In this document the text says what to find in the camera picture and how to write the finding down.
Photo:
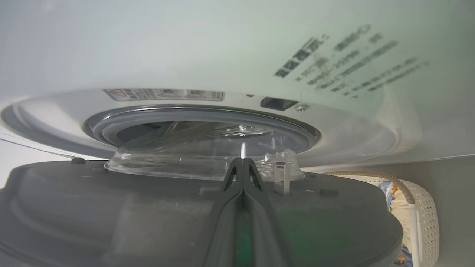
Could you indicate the white front-load washing machine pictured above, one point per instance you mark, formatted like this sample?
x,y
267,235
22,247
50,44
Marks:
x,y
148,44

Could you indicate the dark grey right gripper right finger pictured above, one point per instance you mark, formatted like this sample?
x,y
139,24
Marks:
x,y
263,215

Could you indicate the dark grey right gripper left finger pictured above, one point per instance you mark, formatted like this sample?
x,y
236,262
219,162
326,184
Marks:
x,y
226,207

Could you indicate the cream garment with blue trim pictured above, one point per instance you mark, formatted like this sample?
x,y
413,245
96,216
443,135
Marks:
x,y
400,215

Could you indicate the grey warning label sticker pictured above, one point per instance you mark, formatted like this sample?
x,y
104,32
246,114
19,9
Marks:
x,y
163,94

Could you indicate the cream perforated laundry basket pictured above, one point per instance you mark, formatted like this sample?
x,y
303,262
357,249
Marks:
x,y
426,222

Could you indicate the dark grey glass washer door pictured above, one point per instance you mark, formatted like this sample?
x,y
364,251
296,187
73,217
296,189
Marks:
x,y
92,215

